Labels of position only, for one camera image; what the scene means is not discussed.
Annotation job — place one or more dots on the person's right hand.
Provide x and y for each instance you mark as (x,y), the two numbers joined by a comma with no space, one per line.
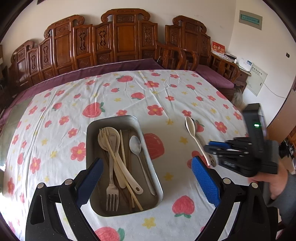
(277,182)

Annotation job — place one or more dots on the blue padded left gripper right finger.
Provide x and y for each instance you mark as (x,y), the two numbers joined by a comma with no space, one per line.
(252,220)

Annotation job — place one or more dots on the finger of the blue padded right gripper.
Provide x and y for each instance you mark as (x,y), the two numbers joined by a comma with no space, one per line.
(219,144)

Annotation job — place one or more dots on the carved wooden sofa bench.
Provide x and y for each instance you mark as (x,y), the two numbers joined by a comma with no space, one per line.
(69,44)

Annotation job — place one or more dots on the red gift box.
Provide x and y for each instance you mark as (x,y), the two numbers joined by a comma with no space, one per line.
(217,48)

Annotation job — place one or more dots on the grey wall electrical panel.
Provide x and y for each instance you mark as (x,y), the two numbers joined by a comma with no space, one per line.
(250,19)

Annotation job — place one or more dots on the white wall distribution box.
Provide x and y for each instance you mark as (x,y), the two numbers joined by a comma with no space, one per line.
(256,80)

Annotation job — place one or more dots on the white ladle spoon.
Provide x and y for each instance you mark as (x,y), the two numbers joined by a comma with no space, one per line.
(129,178)

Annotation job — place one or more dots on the purple sofa cushion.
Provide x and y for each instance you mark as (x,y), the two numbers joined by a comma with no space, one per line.
(144,64)

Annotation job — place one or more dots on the wooden side table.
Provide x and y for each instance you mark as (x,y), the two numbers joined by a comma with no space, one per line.
(239,77)

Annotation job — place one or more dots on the light wooden chopstick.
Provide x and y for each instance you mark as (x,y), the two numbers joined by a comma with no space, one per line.
(131,201)

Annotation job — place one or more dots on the carved wooden armchair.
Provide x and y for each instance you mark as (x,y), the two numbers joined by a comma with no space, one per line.
(191,36)

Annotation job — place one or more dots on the metal spoon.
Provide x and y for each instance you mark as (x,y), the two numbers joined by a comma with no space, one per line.
(136,148)

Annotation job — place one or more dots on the metal fork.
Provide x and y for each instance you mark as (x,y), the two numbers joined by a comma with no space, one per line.
(112,192)

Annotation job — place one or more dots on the grey fluffy pet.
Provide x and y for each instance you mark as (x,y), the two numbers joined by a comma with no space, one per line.
(237,99)

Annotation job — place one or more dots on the purple armchair cushion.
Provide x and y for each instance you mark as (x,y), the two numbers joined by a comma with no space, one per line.
(215,79)

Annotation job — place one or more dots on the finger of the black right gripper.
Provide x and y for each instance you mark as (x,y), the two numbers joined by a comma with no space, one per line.
(217,150)

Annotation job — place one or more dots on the rectangular metal tray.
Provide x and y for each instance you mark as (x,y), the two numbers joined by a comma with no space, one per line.
(130,126)

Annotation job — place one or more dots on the white router device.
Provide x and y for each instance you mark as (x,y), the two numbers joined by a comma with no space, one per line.
(245,64)

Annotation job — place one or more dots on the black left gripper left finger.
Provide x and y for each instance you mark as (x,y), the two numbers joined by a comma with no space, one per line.
(43,221)

